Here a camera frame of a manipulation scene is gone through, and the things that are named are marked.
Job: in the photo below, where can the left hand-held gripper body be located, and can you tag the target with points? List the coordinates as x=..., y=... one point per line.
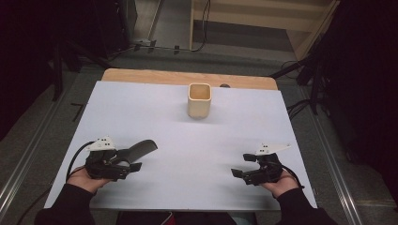
x=100, y=165

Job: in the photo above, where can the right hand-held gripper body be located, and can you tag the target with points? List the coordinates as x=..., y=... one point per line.
x=267, y=170

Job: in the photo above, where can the dark brown comb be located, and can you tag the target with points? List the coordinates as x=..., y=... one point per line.
x=142, y=150

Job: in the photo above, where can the beige square cup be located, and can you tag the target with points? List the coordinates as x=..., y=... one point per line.
x=199, y=106

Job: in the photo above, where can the person's right hand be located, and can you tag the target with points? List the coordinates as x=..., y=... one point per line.
x=283, y=186

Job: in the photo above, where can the person's left hand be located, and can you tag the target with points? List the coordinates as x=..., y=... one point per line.
x=83, y=182

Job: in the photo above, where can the white table cover sheet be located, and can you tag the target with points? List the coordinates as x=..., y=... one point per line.
x=187, y=150

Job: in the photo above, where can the small dark round object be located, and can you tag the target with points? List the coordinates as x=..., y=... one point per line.
x=224, y=85

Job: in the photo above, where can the wooden table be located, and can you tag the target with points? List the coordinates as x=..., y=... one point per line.
x=156, y=76

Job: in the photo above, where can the black tripod stand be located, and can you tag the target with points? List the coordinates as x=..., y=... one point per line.
x=87, y=53

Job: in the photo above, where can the metal floor rail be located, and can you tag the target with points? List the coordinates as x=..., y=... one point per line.
x=331, y=150
x=28, y=156

